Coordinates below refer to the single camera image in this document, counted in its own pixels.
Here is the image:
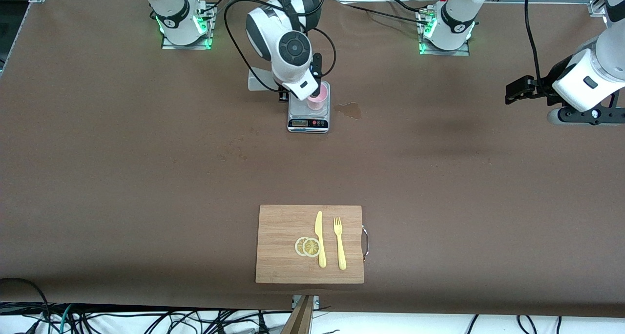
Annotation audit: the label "pink plastic cup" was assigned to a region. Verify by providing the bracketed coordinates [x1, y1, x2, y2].
[307, 82, 329, 111]

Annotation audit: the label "silver digital kitchen scale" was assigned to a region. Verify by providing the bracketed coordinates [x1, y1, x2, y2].
[287, 80, 331, 133]

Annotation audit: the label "liquid puddle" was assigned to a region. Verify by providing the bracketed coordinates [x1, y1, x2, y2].
[333, 102, 363, 120]

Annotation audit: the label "small liquid droplets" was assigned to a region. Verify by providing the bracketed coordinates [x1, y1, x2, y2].
[215, 128, 262, 161]

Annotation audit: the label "yellow plastic knife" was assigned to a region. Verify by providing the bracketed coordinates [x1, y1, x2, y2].
[314, 210, 327, 269]

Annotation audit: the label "wooden cutting board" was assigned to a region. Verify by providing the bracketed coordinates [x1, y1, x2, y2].
[255, 205, 365, 284]

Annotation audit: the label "yellow plastic fork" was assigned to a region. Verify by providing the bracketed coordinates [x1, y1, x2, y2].
[333, 217, 347, 271]

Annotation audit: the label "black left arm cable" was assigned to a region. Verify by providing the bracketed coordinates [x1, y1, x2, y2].
[524, 0, 543, 81]

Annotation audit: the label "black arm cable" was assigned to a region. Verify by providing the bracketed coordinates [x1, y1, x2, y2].
[224, 0, 338, 93]
[524, 0, 543, 81]

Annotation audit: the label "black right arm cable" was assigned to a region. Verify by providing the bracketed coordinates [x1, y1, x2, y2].
[224, 0, 338, 93]

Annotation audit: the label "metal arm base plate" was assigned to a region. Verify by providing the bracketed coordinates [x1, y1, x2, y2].
[418, 9, 470, 56]
[161, 4, 213, 50]

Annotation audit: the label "black table cable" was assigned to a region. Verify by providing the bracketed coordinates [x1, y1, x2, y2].
[337, 0, 431, 27]

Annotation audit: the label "wooden post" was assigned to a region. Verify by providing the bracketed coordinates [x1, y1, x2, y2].
[281, 295, 315, 334]

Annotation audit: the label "teal floor cable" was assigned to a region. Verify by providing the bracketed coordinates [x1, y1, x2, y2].
[58, 304, 74, 334]

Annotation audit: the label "black floor cable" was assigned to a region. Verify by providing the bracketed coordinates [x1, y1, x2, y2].
[0, 277, 52, 334]

